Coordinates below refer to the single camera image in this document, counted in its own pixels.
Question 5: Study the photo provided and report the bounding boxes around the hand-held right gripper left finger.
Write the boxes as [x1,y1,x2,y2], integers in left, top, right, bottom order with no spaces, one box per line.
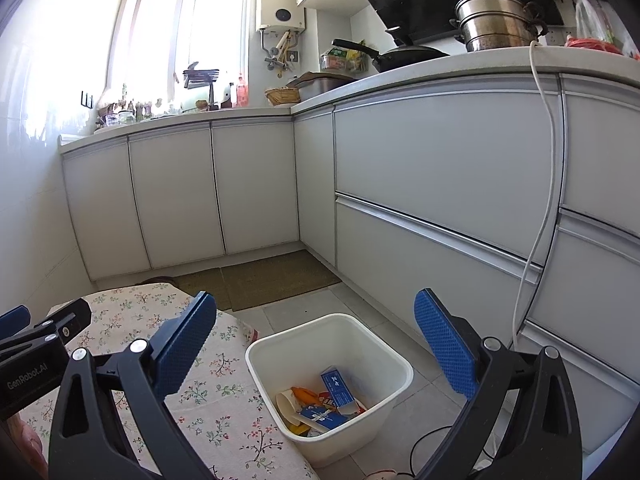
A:
[47,290,218,480]

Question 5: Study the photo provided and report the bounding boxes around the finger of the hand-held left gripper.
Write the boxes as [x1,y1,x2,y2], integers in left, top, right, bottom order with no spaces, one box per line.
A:
[0,305,32,343]
[45,297,93,347]

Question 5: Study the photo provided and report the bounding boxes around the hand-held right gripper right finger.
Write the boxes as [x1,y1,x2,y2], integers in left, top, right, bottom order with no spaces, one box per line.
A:
[414,288,583,480]

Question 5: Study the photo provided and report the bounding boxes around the white plastic bin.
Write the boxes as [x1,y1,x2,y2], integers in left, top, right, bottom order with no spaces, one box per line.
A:
[245,313,415,467]

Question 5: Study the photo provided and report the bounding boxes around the blue cardboard box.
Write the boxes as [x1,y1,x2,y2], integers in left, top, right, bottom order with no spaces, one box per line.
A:
[320,367,368,408]

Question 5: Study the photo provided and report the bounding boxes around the white paper cup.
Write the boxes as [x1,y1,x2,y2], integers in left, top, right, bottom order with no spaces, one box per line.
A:
[276,387,306,423]

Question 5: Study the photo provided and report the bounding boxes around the dark blue cookie packet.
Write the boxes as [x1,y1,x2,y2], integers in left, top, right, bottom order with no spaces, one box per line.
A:
[299,405,351,431]

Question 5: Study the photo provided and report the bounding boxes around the small green floor mat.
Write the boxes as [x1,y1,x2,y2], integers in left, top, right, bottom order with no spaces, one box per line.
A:
[175,267,233,312]

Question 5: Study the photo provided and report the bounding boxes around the floral tablecloth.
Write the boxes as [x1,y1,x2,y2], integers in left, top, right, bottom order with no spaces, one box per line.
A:
[20,282,318,480]

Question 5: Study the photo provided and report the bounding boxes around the large green floor mat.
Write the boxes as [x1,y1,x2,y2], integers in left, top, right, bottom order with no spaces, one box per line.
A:
[220,250,343,312]

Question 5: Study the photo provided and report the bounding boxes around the white base cabinet with doors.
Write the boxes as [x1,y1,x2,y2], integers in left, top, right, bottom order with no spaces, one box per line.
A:
[60,110,301,281]

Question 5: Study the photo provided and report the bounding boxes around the white base cabinet with drawers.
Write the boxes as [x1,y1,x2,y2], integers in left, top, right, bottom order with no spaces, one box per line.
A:
[292,52,640,456]

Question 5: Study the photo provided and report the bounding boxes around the row of small ornaments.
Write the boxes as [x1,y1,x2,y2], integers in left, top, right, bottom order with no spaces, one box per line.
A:
[97,95,166,123]

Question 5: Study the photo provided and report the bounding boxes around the wicker basket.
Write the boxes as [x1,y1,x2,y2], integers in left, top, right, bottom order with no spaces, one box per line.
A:
[265,87,302,107]

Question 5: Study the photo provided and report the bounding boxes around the dark slatted rack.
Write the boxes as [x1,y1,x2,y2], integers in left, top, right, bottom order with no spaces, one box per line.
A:
[182,61,221,90]

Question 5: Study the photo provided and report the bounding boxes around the window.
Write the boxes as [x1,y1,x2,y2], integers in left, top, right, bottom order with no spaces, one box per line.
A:
[107,0,251,106]

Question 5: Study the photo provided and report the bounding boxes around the metal pan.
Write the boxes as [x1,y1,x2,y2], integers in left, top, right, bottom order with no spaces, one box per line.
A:
[287,72,356,95]

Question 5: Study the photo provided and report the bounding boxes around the black wok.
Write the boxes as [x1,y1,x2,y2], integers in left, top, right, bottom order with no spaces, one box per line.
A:
[332,38,451,73]

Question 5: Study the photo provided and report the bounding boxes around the metal basket of packets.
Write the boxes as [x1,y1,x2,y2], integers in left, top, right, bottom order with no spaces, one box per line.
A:
[320,47,371,72]

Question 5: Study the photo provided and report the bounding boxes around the water pipes with valves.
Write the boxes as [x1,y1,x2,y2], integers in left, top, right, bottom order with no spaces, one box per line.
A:
[260,30,301,78]

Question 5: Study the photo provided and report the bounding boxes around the steel steamer pot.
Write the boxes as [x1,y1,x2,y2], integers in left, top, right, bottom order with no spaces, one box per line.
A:
[454,0,548,53]

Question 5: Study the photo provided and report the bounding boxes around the clear plastic bag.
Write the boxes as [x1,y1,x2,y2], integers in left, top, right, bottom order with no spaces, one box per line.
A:
[565,0,640,58]

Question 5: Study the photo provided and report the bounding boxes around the white water heater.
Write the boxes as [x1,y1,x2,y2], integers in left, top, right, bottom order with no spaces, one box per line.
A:
[256,0,307,33]

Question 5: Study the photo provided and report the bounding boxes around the black cable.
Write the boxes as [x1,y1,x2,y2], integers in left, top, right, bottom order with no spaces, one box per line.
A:
[409,425,496,480]

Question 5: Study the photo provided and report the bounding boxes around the white cable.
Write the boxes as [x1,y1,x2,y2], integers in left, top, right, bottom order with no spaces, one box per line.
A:
[512,40,558,348]

